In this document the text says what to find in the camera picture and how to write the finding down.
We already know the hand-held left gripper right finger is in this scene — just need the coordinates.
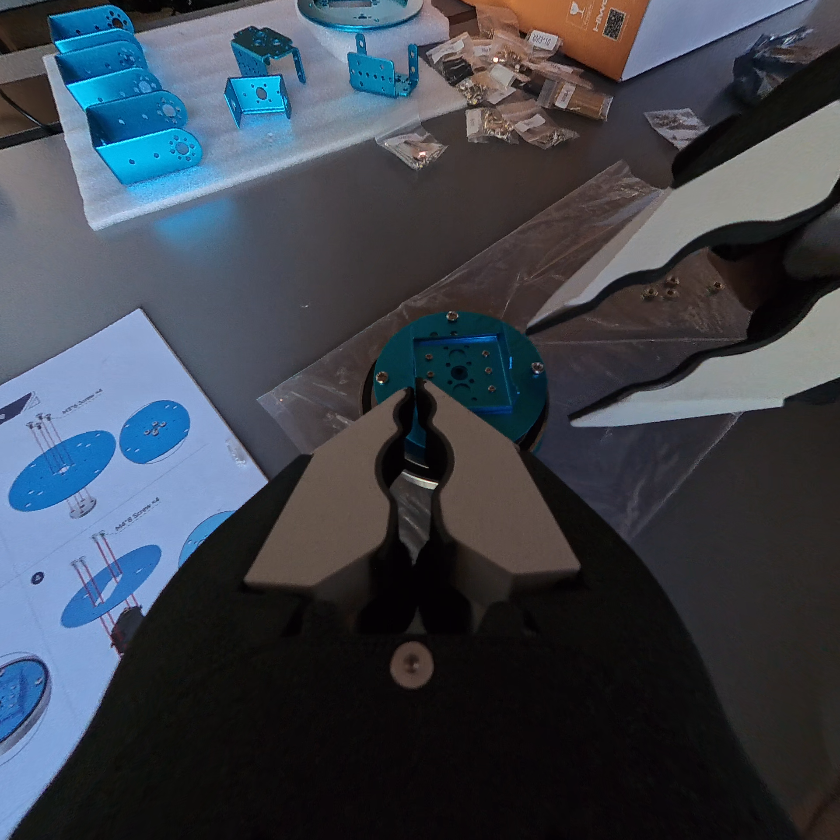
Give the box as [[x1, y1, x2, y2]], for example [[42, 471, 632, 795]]
[[416, 379, 583, 634]]

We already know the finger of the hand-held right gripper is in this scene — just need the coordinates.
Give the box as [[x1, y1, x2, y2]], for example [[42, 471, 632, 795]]
[[525, 98, 840, 332], [567, 279, 840, 429]]

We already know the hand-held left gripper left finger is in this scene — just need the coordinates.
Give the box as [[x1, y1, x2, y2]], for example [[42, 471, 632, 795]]
[[243, 386, 421, 634]]

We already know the silver round bearing ring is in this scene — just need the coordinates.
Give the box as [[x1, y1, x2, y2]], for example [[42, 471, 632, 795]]
[[360, 357, 550, 491]]

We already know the blue round plate with bracket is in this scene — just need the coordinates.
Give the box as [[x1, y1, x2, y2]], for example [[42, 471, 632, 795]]
[[373, 310, 549, 454]]

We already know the grey desk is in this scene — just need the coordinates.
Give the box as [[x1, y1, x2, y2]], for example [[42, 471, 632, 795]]
[[0, 0, 840, 840]]

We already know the dark blue plastic bag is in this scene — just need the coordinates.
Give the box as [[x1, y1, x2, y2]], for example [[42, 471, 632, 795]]
[[730, 31, 821, 107]]

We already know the single clear hardware packet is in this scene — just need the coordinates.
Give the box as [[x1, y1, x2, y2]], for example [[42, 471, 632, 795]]
[[644, 108, 711, 151]]

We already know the clear flat plastic bag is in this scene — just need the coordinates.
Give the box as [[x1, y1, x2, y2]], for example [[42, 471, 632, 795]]
[[257, 161, 752, 565]]

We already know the white instruction booklet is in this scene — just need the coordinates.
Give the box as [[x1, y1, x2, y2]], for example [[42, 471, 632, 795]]
[[0, 308, 269, 765]]

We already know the orange and white cardboard box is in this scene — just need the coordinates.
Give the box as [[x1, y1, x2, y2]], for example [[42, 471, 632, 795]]
[[459, 0, 809, 83]]

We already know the pile of small hardware bags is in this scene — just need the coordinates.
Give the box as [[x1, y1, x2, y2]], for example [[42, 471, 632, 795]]
[[425, 5, 616, 147]]

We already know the clear bag of long screws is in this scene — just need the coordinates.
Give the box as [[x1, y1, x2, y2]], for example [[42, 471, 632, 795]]
[[374, 128, 449, 173]]

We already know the white foam sheet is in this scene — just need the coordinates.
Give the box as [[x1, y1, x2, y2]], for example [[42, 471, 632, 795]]
[[42, 0, 470, 232]]

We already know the wide blue U bracket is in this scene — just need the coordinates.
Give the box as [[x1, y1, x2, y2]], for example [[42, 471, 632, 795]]
[[346, 31, 420, 99]]

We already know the small blue U bracket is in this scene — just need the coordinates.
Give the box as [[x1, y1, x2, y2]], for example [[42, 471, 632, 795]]
[[223, 74, 293, 131]]

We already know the blue ring plate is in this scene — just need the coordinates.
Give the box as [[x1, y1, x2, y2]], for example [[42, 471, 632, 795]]
[[297, 0, 427, 28]]

